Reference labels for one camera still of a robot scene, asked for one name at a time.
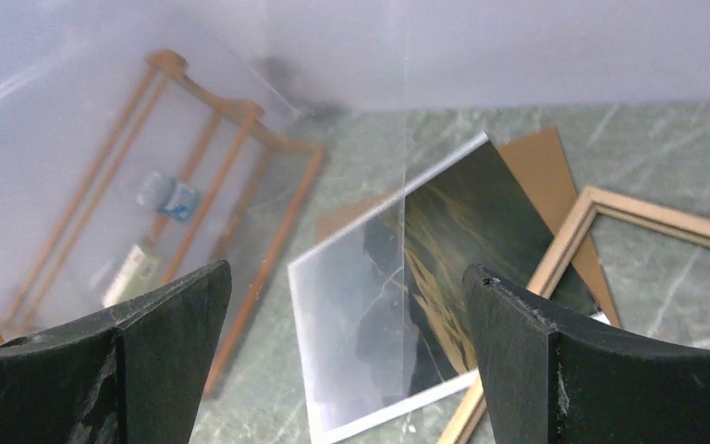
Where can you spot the blue white round tub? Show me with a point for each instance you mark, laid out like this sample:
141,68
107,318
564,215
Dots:
168,196

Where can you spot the landscape photo print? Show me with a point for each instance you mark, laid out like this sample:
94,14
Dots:
379,306

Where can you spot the white red small box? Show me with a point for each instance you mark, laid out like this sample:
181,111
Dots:
135,276

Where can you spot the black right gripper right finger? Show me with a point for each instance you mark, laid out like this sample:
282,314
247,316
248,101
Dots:
551,375

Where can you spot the clear acrylic sheet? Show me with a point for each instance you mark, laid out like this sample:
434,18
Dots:
67,71

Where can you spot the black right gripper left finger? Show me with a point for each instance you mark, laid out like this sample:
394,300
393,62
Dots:
130,373

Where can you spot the orange wooden rack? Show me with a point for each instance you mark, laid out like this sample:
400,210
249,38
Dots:
166,66

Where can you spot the brown backing board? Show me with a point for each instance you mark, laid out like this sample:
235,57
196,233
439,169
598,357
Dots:
539,164

